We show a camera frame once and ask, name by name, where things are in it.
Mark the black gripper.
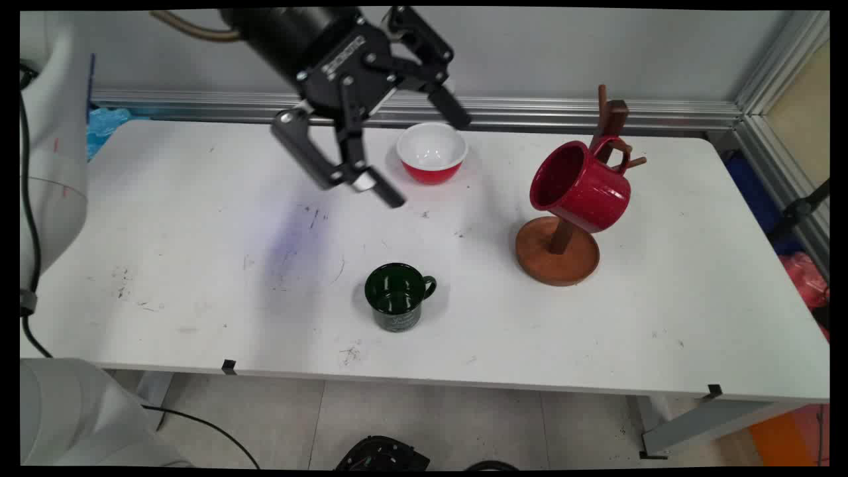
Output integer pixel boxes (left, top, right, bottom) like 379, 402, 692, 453
270, 5, 473, 210

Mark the large red mug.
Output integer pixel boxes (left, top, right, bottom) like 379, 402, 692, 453
529, 136, 634, 235

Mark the red bowl white inside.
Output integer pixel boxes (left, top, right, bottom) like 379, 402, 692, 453
396, 122, 469, 186

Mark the dark green enamel mug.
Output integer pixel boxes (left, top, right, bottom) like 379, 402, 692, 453
364, 262, 438, 333

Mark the wooden mug tree stand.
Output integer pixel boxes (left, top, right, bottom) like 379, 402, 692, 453
515, 83, 648, 288

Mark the blue plastic bag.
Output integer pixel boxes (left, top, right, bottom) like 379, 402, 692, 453
87, 107, 134, 161

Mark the black device on floor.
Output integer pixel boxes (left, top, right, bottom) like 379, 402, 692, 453
334, 435, 432, 472

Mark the blue bin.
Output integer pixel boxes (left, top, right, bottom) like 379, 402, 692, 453
725, 150, 804, 256

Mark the beige panel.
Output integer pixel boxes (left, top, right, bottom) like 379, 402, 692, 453
765, 38, 831, 194

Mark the grey slanted table leg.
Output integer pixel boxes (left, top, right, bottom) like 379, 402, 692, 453
639, 394, 808, 460

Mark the red plastic bag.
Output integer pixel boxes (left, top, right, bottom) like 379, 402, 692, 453
778, 251, 831, 343

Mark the orange floor object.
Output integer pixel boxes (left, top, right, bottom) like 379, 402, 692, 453
748, 403, 831, 467

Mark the long aluminium frame rail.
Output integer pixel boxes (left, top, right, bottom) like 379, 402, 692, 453
89, 89, 744, 131

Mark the black floor cable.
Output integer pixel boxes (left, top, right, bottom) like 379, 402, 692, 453
141, 403, 261, 469

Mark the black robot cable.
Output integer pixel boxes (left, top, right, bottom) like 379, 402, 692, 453
20, 63, 55, 359

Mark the aluminium corner frame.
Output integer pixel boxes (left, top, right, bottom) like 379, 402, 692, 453
731, 9, 831, 279

